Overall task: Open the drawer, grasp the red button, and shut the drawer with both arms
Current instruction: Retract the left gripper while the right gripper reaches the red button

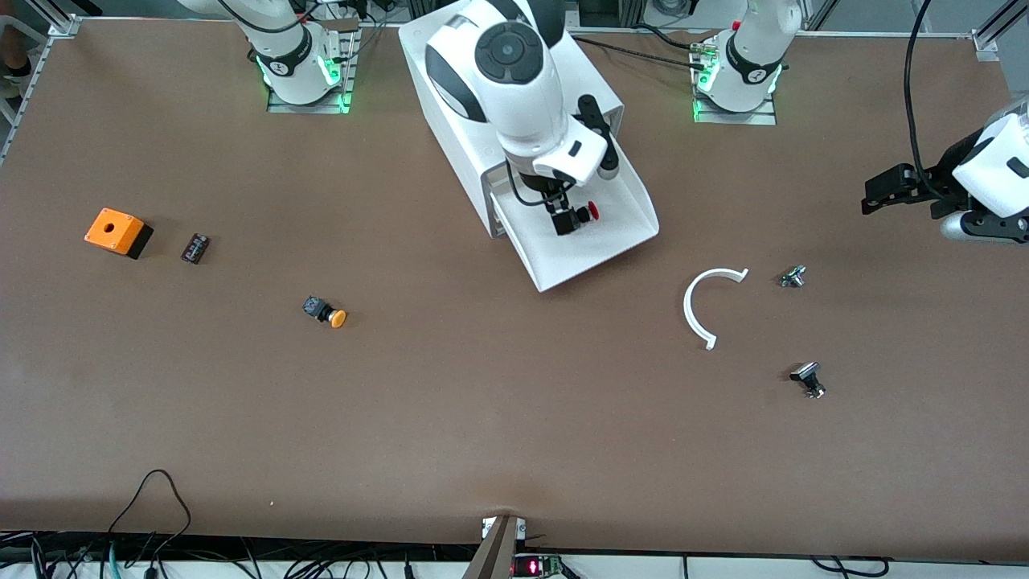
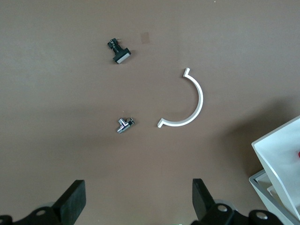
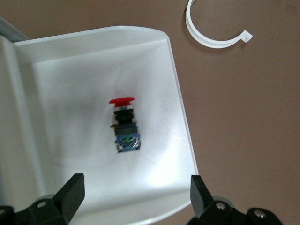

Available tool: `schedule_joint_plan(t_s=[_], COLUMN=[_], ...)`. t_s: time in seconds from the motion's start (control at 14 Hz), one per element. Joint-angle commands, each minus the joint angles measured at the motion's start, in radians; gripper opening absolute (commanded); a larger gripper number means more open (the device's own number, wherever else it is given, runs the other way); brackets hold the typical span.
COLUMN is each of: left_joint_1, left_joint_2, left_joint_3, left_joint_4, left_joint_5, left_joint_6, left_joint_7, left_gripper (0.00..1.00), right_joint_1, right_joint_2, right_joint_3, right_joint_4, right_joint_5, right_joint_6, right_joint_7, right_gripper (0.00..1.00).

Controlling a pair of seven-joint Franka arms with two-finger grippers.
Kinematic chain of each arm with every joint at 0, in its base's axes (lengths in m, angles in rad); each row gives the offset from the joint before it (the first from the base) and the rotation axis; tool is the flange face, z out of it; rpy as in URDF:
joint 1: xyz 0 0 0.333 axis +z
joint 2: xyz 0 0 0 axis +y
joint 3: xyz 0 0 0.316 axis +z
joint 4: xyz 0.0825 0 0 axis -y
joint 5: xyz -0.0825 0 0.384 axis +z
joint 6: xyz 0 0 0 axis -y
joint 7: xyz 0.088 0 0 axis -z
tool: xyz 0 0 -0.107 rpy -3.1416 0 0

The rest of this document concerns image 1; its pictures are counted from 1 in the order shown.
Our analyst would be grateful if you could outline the long black table cable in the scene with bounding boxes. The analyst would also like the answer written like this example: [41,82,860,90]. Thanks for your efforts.
[572,35,710,72]

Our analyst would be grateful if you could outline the short black table cable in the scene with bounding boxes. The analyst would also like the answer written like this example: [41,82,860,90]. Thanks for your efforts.
[635,23,697,51]

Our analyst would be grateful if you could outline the aluminium frame profile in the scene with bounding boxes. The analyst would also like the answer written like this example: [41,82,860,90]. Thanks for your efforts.
[24,0,81,37]
[971,0,1029,61]

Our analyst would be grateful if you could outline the red cap push button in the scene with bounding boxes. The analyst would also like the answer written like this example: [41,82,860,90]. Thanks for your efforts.
[555,201,602,236]

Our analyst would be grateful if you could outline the small device red display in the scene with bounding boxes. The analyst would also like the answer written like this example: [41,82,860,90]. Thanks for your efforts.
[513,553,564,578]

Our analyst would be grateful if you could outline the white curved plastic arc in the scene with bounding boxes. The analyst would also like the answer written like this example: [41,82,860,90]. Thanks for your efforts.
[683,268,750,351]

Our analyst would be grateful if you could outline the thin black looped cable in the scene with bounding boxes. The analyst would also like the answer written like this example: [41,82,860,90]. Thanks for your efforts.
[109,470,192,556]

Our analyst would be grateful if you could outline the black silver switch part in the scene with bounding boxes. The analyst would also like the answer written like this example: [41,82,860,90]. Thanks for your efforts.
[789,362,827,400]

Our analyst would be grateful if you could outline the person foot with sneaker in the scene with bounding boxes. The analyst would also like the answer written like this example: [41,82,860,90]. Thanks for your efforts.
[0,20,35,88]

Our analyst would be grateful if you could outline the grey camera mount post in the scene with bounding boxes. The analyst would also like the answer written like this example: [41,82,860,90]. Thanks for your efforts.
[462,515,527,579]

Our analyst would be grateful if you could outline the white grey drawer cabinet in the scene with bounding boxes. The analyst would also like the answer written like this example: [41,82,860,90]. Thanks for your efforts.
[399,0,626,240]

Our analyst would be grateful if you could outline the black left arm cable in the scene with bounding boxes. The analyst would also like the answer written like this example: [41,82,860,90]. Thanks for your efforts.
[904,0,949,200]

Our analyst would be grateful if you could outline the orange cap push button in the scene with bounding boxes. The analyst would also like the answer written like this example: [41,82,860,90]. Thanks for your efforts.
[302,296,348,330]

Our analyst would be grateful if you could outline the orange black button enclosure box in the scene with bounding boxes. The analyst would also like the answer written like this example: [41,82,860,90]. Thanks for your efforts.
[84,208,154,260]

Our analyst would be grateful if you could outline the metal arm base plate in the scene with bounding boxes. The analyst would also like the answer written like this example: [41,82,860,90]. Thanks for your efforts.
[693,44,778,125]
[267,23,360,115]

